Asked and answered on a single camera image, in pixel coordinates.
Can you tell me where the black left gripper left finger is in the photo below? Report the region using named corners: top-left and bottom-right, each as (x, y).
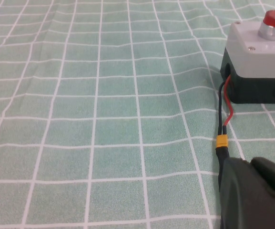
top-left (219, 157), bottom-right (275, 229)

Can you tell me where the grey black button control box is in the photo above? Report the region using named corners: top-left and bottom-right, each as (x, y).
top-left (220, 20), bottom-right (275, 104)

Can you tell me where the green white checked tablecloth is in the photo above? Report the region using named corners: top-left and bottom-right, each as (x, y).
top-left (0, 0), bottom-right (275, 229)

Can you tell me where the black red cable yellow connector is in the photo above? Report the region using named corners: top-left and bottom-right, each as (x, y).
top-left (214, 74), bottom-right (235, 169)

